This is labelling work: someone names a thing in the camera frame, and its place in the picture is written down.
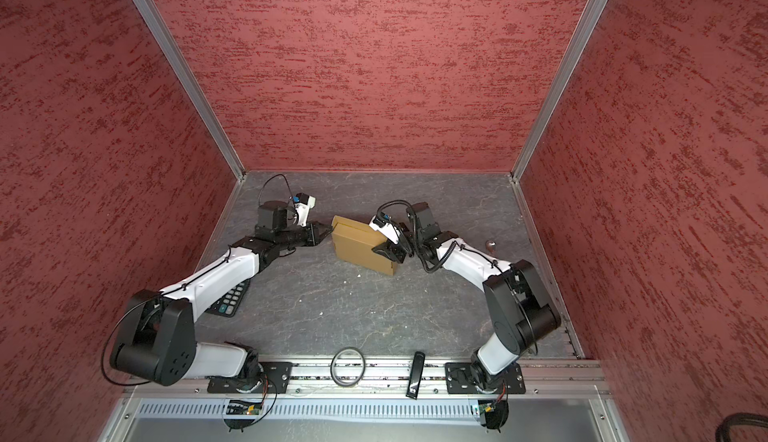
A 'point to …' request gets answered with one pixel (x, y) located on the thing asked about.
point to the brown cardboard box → (353, 243)
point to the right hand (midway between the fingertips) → (376, 247)
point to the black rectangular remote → (414, 381)
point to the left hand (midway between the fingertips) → (332, 234)
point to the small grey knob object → (490, 245)
